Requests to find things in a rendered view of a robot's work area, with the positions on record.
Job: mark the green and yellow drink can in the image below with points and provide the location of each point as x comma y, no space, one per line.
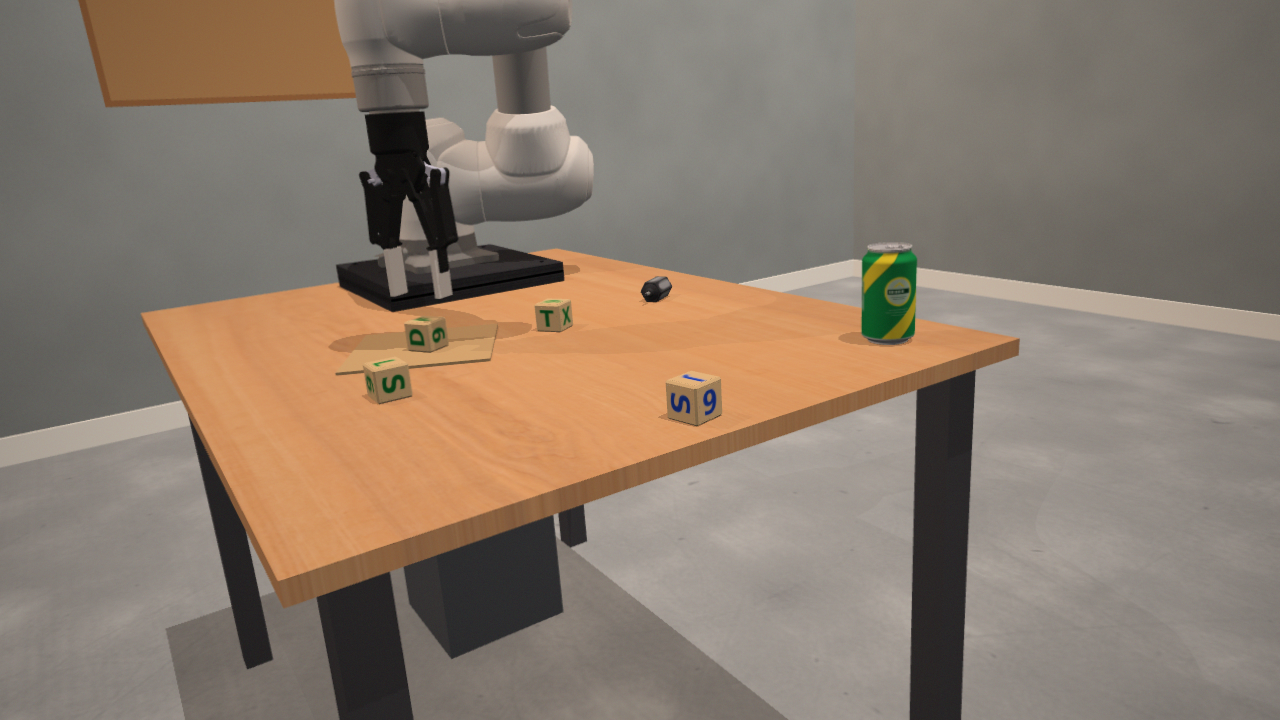
889,272

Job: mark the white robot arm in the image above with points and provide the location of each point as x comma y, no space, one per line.
530,168

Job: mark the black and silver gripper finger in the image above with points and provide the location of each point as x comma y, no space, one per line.
445,221
384,212

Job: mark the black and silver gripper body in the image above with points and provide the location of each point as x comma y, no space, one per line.
404,133

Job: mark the tan flat mat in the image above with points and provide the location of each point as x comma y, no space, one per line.
468,344

